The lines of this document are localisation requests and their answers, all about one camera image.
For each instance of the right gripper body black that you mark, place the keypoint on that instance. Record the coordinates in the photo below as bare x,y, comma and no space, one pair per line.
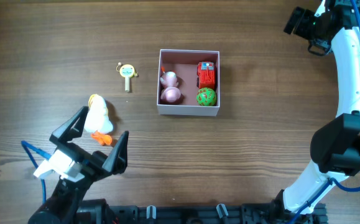
296,22

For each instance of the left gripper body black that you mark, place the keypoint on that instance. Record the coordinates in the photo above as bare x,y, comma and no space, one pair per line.
88,158

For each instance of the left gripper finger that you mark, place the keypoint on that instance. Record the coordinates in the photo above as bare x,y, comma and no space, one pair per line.
73,128
116,162

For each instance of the white yellow duck plush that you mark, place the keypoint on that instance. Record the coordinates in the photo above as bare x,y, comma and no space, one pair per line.
97,121

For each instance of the pink pig toy figure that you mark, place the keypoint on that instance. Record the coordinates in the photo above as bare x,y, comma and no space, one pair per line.
170,93

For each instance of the green numbered ball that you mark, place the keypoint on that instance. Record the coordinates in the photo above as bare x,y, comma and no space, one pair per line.
206,97

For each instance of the red toy fire truck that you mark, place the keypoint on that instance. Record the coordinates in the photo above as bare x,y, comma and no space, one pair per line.
206,75

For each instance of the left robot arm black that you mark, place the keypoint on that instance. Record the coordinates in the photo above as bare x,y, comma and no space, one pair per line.
62,205

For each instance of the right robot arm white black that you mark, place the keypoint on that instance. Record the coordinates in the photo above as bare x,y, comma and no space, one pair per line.
334,148

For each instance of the yellow wooden rattle toy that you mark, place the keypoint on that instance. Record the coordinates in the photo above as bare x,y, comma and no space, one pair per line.
127,71

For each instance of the pink open cardboard box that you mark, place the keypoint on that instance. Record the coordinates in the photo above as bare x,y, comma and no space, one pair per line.
184,63

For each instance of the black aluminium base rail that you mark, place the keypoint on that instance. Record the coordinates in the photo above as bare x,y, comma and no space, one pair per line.
241,214

